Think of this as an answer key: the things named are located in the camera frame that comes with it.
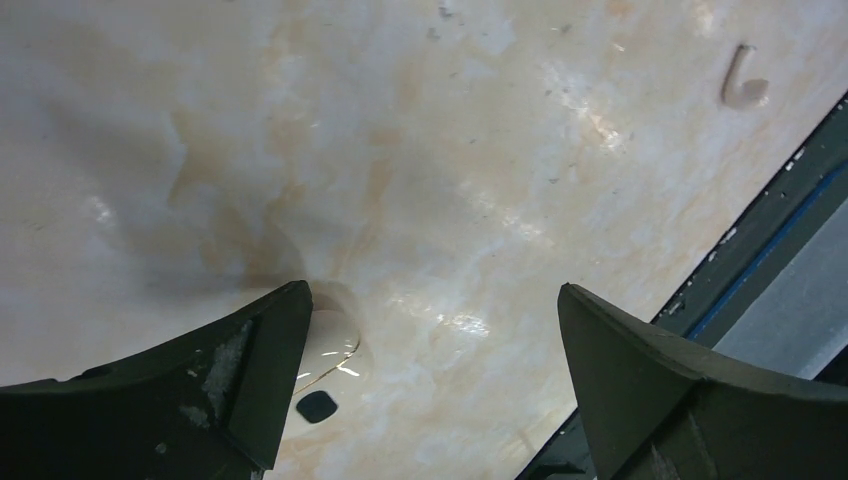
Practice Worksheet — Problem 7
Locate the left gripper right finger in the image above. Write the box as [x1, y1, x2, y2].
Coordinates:
[558, 284, 847, 479]

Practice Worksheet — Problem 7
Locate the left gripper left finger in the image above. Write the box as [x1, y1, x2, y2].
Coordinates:
[1, 281, 313, 479]

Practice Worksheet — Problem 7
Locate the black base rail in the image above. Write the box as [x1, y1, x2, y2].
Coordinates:
[521, 100, 847, 479]

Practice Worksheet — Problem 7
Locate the white earbud near front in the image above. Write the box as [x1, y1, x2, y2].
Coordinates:
[720, 43, 770, 111]

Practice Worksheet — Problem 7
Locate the white earbud charging case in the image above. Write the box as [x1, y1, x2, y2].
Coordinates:
[282, 281, 374, 442]

